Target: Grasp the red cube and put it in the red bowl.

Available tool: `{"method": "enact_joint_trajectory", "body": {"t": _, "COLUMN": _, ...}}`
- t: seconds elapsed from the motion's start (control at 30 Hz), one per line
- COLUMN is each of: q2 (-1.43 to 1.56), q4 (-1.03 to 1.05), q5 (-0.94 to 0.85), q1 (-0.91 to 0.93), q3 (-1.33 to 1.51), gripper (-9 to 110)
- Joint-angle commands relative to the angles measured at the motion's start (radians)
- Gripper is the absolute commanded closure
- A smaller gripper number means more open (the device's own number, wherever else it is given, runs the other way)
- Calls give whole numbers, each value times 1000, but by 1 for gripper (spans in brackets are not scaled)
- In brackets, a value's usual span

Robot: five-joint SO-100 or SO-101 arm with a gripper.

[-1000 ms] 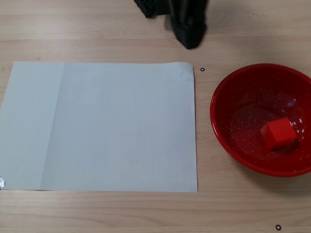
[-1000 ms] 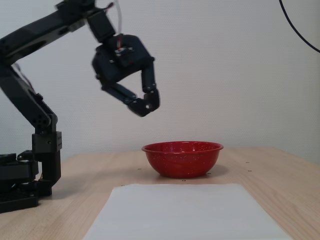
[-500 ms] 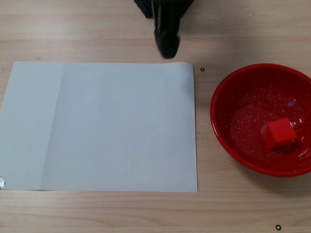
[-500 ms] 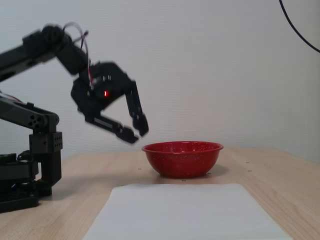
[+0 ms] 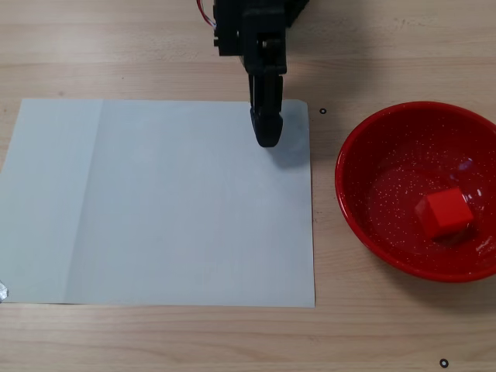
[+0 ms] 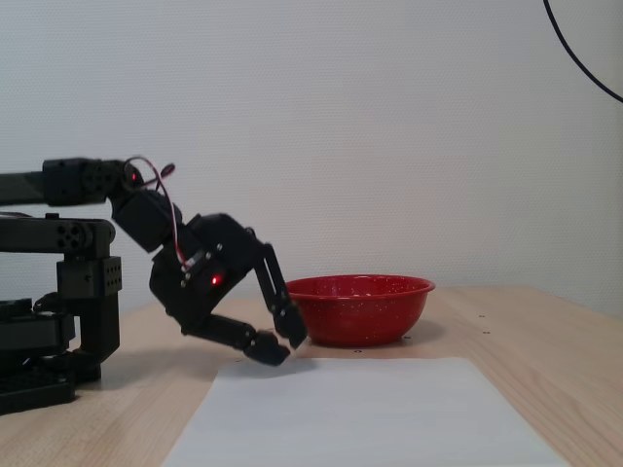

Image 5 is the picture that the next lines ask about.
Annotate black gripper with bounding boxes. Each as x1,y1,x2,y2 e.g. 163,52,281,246
211,6,289,150

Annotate red cube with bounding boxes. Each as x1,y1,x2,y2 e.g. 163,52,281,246
414,187,474,240

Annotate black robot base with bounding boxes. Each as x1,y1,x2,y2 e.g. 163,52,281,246
285,0,312,29

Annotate red speckled bowl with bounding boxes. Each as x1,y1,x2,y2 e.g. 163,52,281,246
334,101,496,283

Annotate white paper sheet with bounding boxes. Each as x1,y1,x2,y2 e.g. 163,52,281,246
0,98,317,310

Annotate red white gripper wire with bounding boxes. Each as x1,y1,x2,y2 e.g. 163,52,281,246
195,0,219,29

